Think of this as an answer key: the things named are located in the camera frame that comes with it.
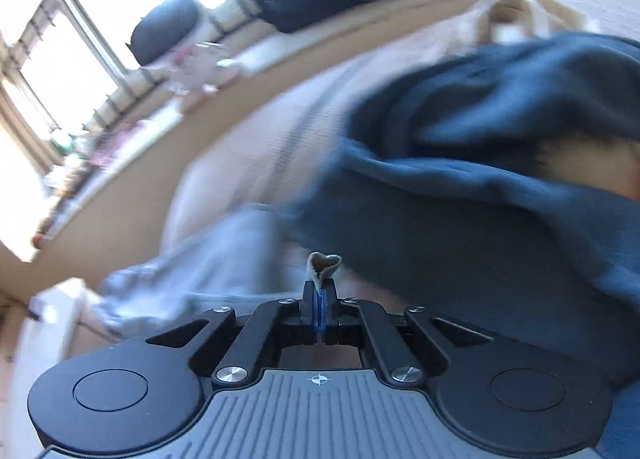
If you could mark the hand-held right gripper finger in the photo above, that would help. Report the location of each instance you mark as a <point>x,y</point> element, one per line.
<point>312,311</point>
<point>325,311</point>

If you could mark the light blue garment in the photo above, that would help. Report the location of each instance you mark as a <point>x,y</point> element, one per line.
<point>215,259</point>

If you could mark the beige teal patterned bed blanket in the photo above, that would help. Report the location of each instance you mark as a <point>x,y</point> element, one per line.
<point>300,104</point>

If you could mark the beige window ledge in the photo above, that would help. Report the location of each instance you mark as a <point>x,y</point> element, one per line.
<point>150,174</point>

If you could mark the white cabinet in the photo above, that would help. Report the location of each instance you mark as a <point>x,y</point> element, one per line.
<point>60,319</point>

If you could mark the white toy figure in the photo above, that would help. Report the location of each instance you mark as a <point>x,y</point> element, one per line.
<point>200,74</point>

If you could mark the row of small trinkets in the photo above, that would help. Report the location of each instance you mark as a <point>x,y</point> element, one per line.
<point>90,169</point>

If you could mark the dark blue round cushion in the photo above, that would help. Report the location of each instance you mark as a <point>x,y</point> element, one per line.
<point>165,29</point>

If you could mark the cream garment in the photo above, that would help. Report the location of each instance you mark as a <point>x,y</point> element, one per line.
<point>540,19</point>

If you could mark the window with white frame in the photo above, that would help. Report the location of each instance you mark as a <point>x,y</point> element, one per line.
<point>75,54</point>

